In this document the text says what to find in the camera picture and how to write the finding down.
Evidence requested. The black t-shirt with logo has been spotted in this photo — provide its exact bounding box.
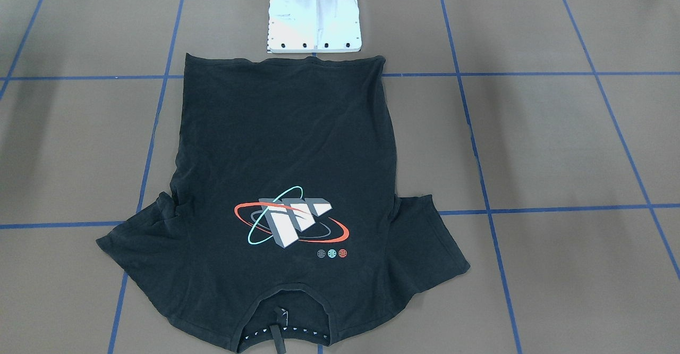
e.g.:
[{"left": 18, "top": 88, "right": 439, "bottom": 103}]
[{"left": 97, "top": 55, "right": 470, "bottom": 353}]

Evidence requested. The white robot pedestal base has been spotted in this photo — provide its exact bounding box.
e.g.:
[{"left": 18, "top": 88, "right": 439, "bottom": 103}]
[{"left": 267, "top": 0, "right": 362, "bottom": 54}]

